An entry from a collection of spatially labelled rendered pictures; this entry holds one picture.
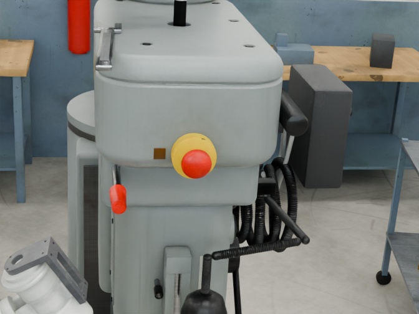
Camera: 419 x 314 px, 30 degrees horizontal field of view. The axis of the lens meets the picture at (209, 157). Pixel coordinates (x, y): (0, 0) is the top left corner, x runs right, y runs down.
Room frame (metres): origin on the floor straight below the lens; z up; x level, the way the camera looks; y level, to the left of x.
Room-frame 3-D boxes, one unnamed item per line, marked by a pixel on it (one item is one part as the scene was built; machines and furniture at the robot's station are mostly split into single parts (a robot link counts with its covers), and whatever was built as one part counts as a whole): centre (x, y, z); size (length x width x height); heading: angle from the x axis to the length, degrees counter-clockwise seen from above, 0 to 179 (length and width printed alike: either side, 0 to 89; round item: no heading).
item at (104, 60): (1.03, 0.15, 1.89); 0.24 x 0.04 x 0.01; 7
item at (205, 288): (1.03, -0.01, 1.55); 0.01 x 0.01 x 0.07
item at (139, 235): (1.21, 0.06, 1.47); 0.21 x 0.19 x 0.32; 99
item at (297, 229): (1.18, -0.13, 1.58); 0.17 x 0.01 x 0.01; 20
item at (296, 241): (1.07, -0.09, 1.58); 0.17 x 0.01 x 0.01; 116
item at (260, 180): (1.25, -0.08, 1.60); 0.08 x 0.02 x 0.04; 99
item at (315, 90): (1.56, -0.22, 1.62); 0.20 x 0.09 x 0.21; 9
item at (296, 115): (1.26, -0.08, 1.79); 0.45 x 0.04 x 0.04; 9
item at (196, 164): (0.95, 0.02, 1.76); 0.04 x 0.03 x 0.04; 99
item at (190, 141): (0.98, 0.02, 1.76); 0.06 x 0.02 x 0.06; 99
